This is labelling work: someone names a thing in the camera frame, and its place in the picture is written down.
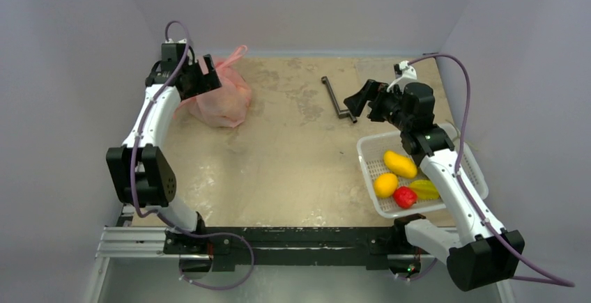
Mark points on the yellow fake mango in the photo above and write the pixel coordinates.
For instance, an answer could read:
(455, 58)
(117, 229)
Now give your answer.
(400, 165)

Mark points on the black metal crank handle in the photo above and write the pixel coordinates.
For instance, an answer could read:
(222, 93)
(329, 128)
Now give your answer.
(340, 113)

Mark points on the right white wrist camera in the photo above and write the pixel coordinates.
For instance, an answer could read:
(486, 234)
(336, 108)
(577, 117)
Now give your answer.
(405, 73)

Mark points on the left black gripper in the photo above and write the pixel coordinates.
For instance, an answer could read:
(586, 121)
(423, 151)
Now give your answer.
(208, 81)

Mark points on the aluminium frame rail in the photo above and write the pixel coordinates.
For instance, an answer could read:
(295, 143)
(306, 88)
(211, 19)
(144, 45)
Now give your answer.
(124, 240)

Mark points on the black metal base rail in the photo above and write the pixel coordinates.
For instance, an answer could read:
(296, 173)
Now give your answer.
(222, 249)

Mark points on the red fake strawberry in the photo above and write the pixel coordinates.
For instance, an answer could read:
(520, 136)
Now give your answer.
(405, 197)

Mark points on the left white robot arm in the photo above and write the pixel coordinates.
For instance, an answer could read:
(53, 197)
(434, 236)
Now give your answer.
(140, 172)

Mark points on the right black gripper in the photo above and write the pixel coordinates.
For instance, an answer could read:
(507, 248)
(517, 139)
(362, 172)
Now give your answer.
(375, 102)

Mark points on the yellow fake lemon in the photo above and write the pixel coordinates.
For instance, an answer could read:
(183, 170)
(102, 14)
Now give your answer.
(385, 185)

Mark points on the yellow fake starfruit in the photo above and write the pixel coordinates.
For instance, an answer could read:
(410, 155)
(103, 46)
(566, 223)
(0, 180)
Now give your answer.
(424, 189)

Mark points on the pink plastic bag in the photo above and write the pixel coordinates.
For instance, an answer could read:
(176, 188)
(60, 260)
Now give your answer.
(226, 106)

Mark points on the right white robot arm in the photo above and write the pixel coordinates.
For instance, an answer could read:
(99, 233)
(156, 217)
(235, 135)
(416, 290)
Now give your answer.
(479, 253)

